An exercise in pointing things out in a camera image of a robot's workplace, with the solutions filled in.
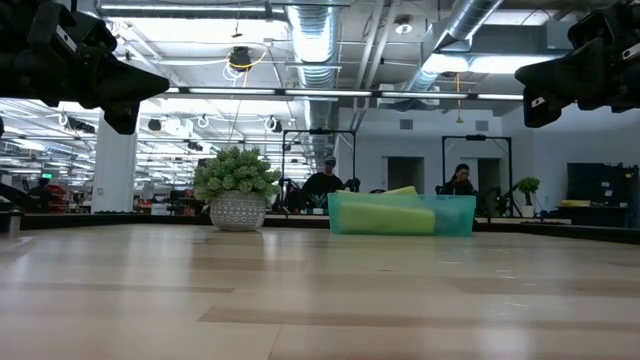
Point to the overhead light bar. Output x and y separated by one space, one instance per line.
325 92

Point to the small spiky potted plant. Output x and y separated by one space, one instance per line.
318 202

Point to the yellow flat object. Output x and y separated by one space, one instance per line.
575 203

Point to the black ceiling-mounted camera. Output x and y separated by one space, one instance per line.
240 57

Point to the small background potted plant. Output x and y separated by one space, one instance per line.
528 192

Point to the white pillar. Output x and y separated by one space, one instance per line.
114 170

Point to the dark cabinet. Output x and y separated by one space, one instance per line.
600 192

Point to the yellow microfiber towel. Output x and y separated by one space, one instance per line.
385 220

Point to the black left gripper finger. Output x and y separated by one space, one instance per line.
125 87

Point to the black background frame stand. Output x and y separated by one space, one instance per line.
475 137
320 131

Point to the grey metal post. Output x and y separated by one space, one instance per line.
12 222

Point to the silver ventilation duct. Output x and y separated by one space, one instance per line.
470 15
315 45

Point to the yellow hanging fixture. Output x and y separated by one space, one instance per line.
458 119

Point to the potted artificial green plant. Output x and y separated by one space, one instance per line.
237 195

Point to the black aluminium table frame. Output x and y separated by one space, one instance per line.
125 220

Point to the black background robot arm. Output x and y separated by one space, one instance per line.
500 200

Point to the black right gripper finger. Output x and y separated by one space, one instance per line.
560 85

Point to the red background equipment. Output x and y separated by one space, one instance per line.
55 192

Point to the teal plastic basket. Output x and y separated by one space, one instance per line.
455 217

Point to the person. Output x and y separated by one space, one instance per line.
322 185
459 181
40 195

